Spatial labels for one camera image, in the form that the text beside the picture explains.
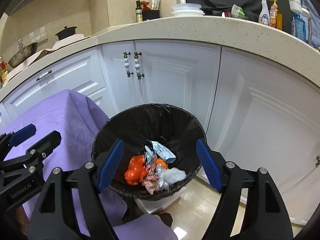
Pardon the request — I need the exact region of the white plastic container stack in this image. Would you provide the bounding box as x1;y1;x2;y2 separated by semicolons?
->
171;3;204;17

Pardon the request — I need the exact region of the black red utensil box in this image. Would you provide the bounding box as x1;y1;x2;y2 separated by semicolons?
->
142;10;160;21

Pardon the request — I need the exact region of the clear plastic wrap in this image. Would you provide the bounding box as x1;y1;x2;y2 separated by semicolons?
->
156;164;169;191

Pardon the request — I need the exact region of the orange soap pump bottle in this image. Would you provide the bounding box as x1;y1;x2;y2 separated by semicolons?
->
270;0;283;30

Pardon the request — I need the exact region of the orange plastic bag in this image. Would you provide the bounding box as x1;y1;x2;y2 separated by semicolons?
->
124;155;148;186
156;158;168;169

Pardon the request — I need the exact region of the cooking oil bottle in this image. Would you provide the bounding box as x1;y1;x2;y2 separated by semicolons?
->
0;56;8;87

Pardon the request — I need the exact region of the white spray bottle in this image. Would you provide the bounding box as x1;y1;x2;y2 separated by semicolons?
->
258;0;270;26

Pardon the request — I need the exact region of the black cast iron pot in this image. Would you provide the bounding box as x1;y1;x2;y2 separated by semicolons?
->
55;26;77;41

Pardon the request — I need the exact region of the purple tablecloth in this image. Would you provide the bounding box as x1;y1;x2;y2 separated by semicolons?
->
1;89;177;239

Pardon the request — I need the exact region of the white blue milk pouch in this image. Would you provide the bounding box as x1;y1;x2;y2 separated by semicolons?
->
144;141;176;164

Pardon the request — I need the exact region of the left cabinet door handle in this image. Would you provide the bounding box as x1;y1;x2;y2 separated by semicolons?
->
123;52;133;78

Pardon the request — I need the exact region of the dark sauce bottle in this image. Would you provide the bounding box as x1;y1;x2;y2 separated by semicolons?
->
136;1;143;23

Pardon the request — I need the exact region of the cabinet door handle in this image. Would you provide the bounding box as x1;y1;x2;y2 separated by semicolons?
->
123;52;133;78
134;51;144;81

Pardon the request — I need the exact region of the right cabinet door handle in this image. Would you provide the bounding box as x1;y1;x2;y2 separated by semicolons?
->
134;51;144;81

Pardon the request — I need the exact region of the black lined trash bin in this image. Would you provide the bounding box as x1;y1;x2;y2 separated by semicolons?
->
92;103;207;201

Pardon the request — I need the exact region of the metal wok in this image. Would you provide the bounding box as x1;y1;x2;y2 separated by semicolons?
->
9;38;38;68

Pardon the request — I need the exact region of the drawer handle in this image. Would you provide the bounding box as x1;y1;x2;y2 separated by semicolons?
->
36;70;52;81

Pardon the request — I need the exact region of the red white checkered wrapper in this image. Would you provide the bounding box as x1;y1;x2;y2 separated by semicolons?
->
142;154;159;195

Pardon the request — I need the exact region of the white tissue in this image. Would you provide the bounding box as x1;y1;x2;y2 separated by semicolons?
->
162;167;187;185

